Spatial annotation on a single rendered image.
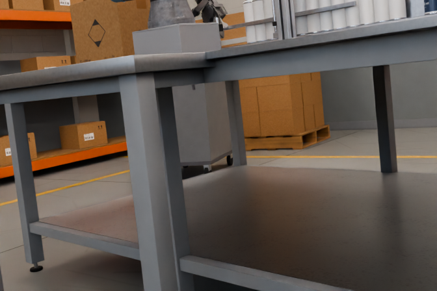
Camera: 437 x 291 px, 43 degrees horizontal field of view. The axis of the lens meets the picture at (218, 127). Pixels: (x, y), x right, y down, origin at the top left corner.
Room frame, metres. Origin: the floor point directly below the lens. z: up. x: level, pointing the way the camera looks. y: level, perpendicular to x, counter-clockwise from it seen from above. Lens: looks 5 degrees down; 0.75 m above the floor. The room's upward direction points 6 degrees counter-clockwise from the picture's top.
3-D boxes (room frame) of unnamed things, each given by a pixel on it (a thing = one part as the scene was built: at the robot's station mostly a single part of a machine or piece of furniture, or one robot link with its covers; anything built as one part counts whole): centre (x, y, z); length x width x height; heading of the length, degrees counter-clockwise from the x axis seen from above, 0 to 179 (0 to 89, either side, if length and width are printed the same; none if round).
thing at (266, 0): (2.14, -0.24, 0.98); 0.05 x 0.05 x 0.20
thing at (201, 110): (4.59, 0.23, 0.48); 0.89 x 0.63 x 0.96; 161
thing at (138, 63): (1.90, 0.26, 0.81); 0.90 x 0.90 x 0.04; 52
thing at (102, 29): (2.31, 0.36, 0.99); 0.30 x 0.24 x 0.27; 49
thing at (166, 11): (1.79, 0.11, 0.98); 0.15 x 0.15 x 0.10
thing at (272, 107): (6.00, -0.48, 0.70); 1.20 x 0.83 x 1.39; 58
